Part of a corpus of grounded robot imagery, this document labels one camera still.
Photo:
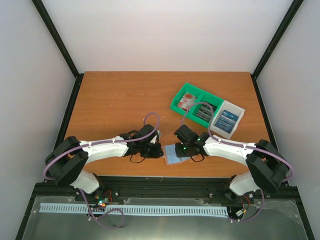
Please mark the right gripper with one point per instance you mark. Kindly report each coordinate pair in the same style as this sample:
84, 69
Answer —
179, 153

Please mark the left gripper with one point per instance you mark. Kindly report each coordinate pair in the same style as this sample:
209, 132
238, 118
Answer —
156, 154

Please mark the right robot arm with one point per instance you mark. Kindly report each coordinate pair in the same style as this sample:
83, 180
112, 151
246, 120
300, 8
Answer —
267, 169

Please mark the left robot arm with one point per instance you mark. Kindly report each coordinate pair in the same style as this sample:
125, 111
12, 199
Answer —
65, 164

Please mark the black card stack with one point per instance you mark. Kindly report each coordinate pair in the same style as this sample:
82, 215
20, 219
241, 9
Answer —
204, 112

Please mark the red white card stack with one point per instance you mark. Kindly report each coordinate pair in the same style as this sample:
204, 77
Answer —
187, 101

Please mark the green bin with black cards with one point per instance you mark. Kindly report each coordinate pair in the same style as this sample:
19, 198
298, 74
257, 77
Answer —
208, 97

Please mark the blue card stack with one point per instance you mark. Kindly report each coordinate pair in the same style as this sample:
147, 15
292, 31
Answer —
226, 121

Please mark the green bin with red cards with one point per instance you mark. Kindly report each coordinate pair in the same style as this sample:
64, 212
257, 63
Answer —
187, 87

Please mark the white bin with blue cards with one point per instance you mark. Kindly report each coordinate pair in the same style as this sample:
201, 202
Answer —
226, 105

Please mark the left electronics board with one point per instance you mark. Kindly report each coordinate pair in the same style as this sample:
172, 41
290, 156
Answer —
105, 199

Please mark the right connector plug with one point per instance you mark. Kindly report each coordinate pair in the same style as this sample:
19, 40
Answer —
240, 213

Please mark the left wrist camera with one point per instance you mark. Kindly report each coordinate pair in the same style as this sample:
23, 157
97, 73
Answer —
156, 138

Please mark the black aluminium frame rail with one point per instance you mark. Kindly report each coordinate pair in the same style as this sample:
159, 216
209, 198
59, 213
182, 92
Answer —
208, 189

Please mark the light blue cable duct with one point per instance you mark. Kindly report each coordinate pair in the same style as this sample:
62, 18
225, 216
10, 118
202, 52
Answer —
136, 210

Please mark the left black corner post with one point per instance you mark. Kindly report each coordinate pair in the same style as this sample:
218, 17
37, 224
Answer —
48, 22

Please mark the black corner post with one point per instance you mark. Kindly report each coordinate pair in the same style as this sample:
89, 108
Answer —
48, 22
283, 26

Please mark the right black corner post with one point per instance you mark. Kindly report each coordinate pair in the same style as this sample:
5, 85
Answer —
283, 26

